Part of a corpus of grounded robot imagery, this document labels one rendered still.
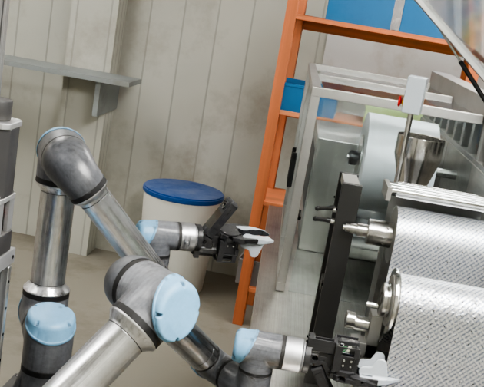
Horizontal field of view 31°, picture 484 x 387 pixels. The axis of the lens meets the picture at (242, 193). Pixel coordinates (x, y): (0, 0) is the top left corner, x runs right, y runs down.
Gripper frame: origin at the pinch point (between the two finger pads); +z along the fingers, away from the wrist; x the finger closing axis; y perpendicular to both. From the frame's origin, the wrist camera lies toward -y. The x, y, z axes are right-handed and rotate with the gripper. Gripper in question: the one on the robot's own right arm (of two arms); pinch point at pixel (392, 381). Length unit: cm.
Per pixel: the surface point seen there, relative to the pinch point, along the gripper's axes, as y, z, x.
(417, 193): 36.4, 1.9, 29.9
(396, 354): 6.4, -0.5, -0.2
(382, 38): 66, 16, 332
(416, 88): 59, 0, 57
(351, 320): 9.4, -10.4, 7.6
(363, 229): 25.3, -9.1, 29.5
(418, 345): 9.2, 3.7, -0.3
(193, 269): -91, -70, 330
